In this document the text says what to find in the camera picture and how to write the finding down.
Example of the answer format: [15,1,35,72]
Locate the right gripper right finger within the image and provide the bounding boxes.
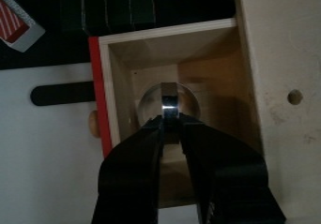
[178,112,289,224]

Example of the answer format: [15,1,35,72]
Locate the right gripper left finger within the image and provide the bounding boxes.
[90,114,166,224]

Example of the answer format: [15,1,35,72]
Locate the red-fronted wooden drawer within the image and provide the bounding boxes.
[86,17,267,210]

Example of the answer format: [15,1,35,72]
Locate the wooden cabinet box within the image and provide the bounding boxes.
[232,0,321,224]

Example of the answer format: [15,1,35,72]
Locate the dark ribbed block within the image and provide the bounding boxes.
[58,0,158,37]

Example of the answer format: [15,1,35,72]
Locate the red striped white box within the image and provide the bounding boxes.
[0,0,47,53]

